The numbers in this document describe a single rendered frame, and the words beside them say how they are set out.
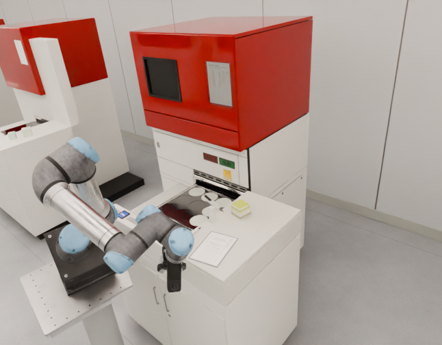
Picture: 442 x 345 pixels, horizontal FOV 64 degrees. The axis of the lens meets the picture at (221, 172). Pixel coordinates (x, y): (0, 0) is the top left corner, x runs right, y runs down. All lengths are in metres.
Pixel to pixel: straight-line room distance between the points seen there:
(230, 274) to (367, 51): 2.14
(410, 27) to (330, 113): 0.90
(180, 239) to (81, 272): 0.82
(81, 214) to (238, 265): 0.72
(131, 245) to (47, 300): 0.88
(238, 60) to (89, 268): 1.20
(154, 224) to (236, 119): 0.90
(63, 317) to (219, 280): 0.69
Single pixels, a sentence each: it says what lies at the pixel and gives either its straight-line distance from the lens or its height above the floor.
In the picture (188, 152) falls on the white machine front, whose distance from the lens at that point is 2.28.
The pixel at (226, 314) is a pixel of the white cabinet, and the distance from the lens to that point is 1.64.
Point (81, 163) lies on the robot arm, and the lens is 1.28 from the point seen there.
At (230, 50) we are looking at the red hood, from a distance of 1.75.
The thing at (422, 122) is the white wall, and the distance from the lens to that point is 3.09.
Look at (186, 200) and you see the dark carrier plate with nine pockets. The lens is 2.13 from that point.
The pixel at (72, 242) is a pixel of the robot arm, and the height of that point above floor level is 1.15.
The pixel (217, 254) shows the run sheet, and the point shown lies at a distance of 1.61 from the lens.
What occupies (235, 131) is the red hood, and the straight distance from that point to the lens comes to 1.88.
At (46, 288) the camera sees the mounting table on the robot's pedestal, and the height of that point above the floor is 0.82.
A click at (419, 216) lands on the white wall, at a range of 3.44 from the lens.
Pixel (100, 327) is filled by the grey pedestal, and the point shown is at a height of 0.53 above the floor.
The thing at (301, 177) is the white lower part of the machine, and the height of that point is 0.76.
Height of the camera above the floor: 2.03
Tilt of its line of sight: 28 degrees down
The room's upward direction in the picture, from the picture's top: 5 degrees counter-clockwise
